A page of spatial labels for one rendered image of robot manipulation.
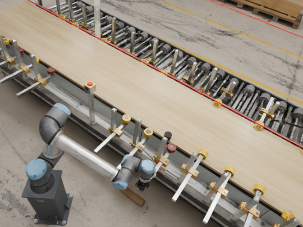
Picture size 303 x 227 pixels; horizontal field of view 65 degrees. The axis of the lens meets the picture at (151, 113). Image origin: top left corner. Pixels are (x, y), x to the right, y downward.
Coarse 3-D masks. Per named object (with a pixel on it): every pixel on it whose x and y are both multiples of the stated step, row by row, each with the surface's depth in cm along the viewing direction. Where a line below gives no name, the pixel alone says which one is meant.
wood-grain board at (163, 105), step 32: (0, 32) 278; (32, 32) 287; (64, 32) 296; (64, 64) 256; (96, 64) 264; (128, 64) 272; (96, 96) 235; (128, 96) 238; (160, 96) 244; (192, 96) 251; (160, 128) 216; (192, 128) 222; (224, 128) 227; (224, 160) 203; (256, 160) 208; (288, 160) 213; (288, 192) 191
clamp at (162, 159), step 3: (153, 156) 201; (162, 156) 201; (156, 159) 200; (159, 159) 198; (162, 159) 199; (165, 159) 199; (162, 162) 197; (168, 162) 198; (162, 165) 200; (165, 165) 197
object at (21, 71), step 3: (27, 66) 253; (30, 66) 253; (21, 69) 248; (15, 72) 245; (18, 72) 245; (21, 72) 247; (9, 75) 240; (12, 75) 241; (15, 75) 243; (3, 78) 236; (6, 78) 237; (9, 78) 239; (12, 78) 242; (0, 81) 233; (3, 81) 235; (6, 81) 238
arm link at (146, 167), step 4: (144, 160) 158; (148, 160) 159; (140, 164) 157; (144, 164) 156; (148, 164) 157; (152, 164) 158; (140, 168) 157; (144, 168) 155; (148, 168) 155; (152, 168) 156; (140, 172) 158; (144, 172) 156; (148, 172) 155; (152, 172) 158; (140, 176) 163; (144, 176) 159; (148, 176) 159
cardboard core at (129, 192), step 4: (128, 188) 261; (124, 192) 259; (128, 192) 258; (132, 192) 258; (128, 196) 258; (132, 196) 256; (136, 196) 255; (136, 200) 254; (140, 200) 253; (144, 200) 254; (140, 204) 252
